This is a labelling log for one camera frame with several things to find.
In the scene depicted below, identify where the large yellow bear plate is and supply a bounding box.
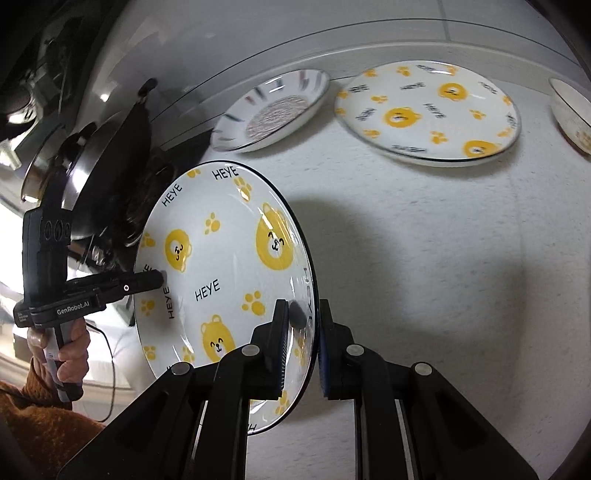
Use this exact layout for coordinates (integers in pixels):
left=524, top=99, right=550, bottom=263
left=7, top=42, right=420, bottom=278
left=134, top=160, right=318, bottom=434

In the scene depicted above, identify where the orange sleeve forearm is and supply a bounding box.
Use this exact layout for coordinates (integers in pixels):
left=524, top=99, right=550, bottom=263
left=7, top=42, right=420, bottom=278
left=1, top=359, right=104, bottom=479

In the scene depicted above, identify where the left hand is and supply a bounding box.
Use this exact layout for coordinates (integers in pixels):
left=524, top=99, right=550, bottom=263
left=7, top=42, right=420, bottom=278
left=27, top=318, right=90, bottom=389

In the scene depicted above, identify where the black wok with lid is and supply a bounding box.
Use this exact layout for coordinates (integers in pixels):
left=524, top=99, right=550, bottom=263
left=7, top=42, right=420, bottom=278
left=20, top=78, right=157, bottom=265

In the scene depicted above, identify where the mandala pattern plate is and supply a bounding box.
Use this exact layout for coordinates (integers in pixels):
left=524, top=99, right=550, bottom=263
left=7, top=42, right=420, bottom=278
left=211, top=69, right=331, bottom=153

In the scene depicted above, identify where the small bear pattern bowl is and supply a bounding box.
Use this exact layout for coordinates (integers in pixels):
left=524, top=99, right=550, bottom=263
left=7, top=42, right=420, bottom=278
left=549, top=78, right=591, bottom=155

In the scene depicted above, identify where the black power cable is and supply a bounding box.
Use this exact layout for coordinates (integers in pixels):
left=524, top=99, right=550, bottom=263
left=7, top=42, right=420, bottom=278
left=82, top=320, right=119, bottom=423

